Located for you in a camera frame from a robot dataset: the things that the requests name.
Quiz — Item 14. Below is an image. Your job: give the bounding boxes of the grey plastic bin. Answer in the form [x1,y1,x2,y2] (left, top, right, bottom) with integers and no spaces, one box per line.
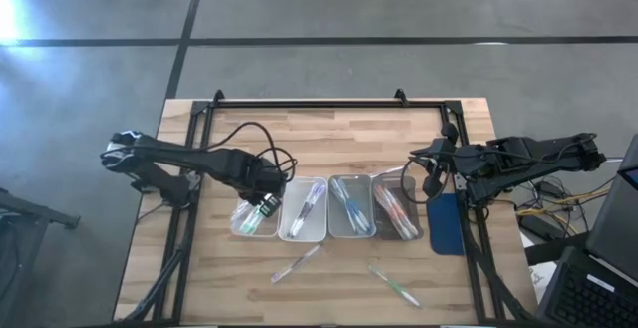
[326,172,378,239]

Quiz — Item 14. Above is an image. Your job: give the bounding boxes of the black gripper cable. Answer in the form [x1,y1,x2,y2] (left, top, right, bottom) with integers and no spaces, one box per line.
[400,158,450,204]

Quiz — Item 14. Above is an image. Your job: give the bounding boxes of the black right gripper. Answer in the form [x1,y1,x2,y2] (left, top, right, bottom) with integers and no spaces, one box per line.
[408,121,468,200]

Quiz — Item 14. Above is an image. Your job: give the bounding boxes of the black aluminium table frame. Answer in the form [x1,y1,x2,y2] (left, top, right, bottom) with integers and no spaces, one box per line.
[112,87,544,328]

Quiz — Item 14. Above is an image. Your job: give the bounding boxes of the yellow cable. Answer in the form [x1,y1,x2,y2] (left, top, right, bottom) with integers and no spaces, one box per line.
[515,187,617,219]

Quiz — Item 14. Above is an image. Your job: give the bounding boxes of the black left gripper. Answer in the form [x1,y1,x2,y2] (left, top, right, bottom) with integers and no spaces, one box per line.
[233,156,290,219]

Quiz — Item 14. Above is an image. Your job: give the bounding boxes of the clear plastic bin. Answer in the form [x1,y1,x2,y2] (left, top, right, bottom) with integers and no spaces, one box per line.
[229,171,284,239]

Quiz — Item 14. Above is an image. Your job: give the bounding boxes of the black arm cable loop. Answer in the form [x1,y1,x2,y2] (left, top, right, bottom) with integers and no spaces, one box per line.
[206,121,299,184]

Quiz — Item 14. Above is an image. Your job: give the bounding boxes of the white plastic bin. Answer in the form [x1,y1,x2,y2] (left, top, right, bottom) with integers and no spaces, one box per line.
[277,175,329,243]

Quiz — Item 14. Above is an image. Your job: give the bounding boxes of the blue mat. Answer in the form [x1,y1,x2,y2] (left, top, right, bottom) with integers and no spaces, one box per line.
[425,191,468,257]

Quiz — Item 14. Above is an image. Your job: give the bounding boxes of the dark grey monitor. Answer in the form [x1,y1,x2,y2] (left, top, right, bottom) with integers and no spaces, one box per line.
[585,133,638,272]

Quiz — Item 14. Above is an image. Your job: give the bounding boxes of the black laptop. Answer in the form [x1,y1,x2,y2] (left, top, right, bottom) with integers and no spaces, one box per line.
[535,245,638,328]

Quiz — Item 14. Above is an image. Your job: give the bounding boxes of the smoky brown plastic bin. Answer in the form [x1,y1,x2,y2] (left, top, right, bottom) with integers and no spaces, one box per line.
[370,173,425,242]

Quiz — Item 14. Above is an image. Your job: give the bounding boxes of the blue toothbrush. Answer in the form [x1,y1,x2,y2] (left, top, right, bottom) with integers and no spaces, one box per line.
[330,180,368,237]
[328,177,363,232]
[332,177,373,237]
[334,182,371,237]
[331,180,369,236]

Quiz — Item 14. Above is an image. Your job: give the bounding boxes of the black metal stand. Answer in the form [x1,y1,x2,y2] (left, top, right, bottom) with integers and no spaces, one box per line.
[0,185,82,230]

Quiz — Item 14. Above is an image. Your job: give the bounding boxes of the black power adapter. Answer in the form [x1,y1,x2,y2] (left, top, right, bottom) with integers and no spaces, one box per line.
[540,180,564,199]

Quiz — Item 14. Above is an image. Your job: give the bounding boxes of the purple toothbrush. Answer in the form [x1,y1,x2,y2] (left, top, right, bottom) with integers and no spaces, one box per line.
[288,181,326,239]
[288,181,326,240]
[291,182,325,237]
[371,164,412,179]
[287,187,320,240]
[269,243,324,285]

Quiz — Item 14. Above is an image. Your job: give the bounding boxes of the black power brick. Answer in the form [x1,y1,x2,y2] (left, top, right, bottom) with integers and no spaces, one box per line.
[519,214,553,242]

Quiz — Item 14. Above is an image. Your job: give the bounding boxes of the green toothbrush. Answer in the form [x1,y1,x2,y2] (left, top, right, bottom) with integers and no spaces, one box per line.
[367,264,425,311]
[238,212,263,236]
[231,200,255,227]
[238,200,273,235]

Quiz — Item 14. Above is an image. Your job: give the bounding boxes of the white paper sheet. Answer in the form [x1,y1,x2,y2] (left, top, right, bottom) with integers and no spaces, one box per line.
[527,262,560,290]

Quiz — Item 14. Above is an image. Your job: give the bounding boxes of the pile of toothbrushes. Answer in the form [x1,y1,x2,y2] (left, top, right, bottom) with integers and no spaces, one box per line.
[336,181,373,238]

